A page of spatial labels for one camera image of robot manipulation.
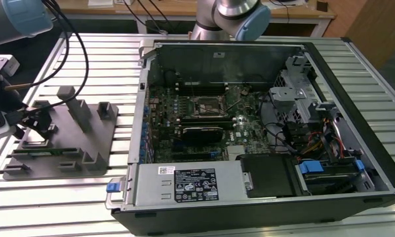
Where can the metal locking lever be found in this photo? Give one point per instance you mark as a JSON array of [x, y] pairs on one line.
[[233, 105]]

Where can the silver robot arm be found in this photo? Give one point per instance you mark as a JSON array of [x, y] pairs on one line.
[[0, 24]]

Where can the CPU socket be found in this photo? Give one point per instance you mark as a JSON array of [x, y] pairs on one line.
[[208, 106]]

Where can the grey parts rack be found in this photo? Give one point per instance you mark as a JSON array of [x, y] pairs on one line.
[[65, 140]]

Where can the green RAM stick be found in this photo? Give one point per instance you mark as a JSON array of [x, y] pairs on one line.
[[43, 151]]

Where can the blue case latch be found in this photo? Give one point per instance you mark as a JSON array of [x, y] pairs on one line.
[[113, 188]]

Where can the grey power supply unit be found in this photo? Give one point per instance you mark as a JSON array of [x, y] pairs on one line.
[[151, 187]]

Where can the black expansion slot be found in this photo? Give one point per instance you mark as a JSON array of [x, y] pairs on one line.
[[191, 156]]

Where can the black graphics card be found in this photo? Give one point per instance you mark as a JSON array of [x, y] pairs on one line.
[[201, 138]]

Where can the white paper stack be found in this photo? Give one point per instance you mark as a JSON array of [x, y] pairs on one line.
[[100, 3]]

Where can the white labelled box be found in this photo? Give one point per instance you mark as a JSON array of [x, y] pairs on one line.
[[123, 2]]

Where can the silver chipset heatsink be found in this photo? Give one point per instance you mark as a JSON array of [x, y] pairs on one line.
[[236, 152]]

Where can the round coin battery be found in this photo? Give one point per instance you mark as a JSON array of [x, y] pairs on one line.
[[244, 90]]

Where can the green motherboard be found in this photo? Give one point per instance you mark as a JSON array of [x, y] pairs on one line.
[[254, 148]]

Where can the black PC case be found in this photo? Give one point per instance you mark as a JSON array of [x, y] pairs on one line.
[[216, 219]]

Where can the black plastic shroud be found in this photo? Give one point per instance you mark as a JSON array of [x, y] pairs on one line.
[[270, 176]]

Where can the silver metal drive cage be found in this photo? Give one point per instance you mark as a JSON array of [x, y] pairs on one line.
[[287, 95]]

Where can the hard disk in blue carrier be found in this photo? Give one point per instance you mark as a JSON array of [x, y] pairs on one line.
[[311, 168]]

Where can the wooden desk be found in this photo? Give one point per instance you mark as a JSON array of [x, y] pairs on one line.
[[303, 11]]

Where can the small dark box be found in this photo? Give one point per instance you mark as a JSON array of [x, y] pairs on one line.
[[322, 6]]

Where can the small blue clip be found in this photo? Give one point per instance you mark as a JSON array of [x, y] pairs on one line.
[[359, 165]]

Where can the brown wooden cabinet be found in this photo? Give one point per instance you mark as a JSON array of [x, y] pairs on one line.
[[375, 29]]

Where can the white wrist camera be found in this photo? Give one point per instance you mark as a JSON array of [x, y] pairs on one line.
[[6, 64]]

